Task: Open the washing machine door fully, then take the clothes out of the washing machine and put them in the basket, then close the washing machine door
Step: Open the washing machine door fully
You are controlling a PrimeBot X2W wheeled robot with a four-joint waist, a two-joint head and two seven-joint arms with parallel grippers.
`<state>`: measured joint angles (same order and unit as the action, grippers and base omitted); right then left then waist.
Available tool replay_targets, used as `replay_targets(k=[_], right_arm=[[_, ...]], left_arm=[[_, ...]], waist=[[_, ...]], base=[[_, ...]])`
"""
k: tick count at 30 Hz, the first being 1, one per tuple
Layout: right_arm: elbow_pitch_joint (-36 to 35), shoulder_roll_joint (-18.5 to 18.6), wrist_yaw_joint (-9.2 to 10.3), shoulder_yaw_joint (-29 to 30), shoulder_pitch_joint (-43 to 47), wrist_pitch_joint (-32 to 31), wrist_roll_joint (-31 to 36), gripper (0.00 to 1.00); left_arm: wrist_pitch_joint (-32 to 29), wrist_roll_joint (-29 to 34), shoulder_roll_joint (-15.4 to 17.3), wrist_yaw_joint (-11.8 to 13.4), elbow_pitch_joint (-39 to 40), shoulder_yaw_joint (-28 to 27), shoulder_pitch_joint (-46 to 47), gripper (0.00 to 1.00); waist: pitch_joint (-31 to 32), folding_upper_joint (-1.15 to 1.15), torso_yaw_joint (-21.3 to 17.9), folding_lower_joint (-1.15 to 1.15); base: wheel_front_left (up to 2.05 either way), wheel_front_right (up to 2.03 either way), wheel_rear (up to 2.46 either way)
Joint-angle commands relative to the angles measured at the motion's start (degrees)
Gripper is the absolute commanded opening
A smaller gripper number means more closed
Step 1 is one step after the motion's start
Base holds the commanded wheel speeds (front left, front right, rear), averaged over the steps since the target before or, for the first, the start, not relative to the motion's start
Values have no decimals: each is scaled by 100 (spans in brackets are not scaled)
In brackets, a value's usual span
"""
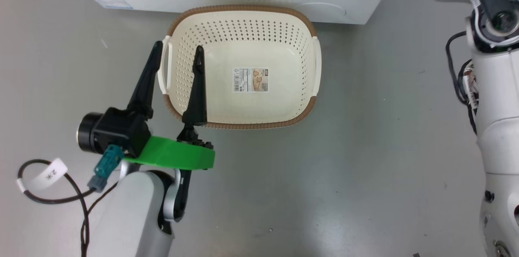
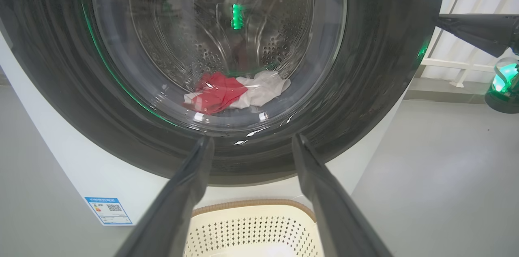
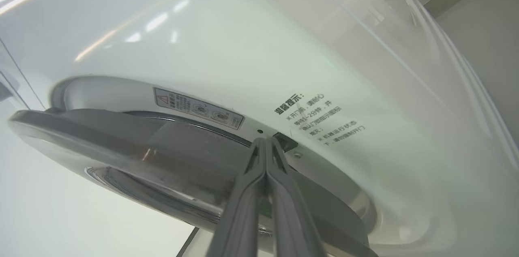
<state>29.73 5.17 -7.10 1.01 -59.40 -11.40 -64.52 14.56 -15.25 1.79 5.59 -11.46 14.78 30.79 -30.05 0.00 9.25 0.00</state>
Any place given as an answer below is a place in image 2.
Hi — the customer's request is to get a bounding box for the blue energy label sticker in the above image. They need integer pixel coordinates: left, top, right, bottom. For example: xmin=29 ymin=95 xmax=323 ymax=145
xmin=84 ymin=197 xmax=134 ymax=226

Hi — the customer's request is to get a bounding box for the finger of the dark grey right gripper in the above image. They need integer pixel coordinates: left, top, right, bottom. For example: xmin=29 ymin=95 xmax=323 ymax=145
xmin=436 ymin=13 xmax=519 ymax=58

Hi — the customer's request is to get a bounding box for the red and white garment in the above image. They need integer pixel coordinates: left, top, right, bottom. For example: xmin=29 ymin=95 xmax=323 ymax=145
xmin=182 ymin=71 xmax=292 ymax=116

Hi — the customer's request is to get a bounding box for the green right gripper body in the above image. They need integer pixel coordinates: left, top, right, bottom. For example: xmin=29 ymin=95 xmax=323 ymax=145
xmin=484 ymin=56 xmax=519 ymax=114

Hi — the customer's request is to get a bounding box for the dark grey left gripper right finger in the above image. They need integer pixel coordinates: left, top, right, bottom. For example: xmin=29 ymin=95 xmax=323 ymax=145
xmin=292 ymin=134 xmax=392 ymax=257

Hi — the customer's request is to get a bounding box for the perforated steel washer drum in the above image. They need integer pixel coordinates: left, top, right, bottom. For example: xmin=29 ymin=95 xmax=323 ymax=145
xmin=129 ymin=0 xmax=315 ymax=87

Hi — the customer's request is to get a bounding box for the cream basket with brown rim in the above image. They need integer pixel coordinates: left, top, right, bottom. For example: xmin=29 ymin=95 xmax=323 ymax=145
xmin=184 ymin=199 xmax=325 ymax=257

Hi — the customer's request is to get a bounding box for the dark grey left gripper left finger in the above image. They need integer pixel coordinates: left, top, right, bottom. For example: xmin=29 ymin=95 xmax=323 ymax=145
xmin=114 ymin=137 xmax=215 ymax=257

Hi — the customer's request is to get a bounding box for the white railing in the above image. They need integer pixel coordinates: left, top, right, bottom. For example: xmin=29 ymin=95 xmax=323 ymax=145
xmin=421 ymin=0 xmax=519 ymax=88

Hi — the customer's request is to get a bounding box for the white front-loading washing machine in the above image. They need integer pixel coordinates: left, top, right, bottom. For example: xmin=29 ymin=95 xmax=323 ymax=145
xmin=0 ymin=30 xmax=410 ymax=226

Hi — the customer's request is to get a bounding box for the round black glass washer door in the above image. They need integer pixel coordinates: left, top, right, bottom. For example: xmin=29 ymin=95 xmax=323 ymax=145
xmin=0 ymin=0 xmax=447 ymax=187

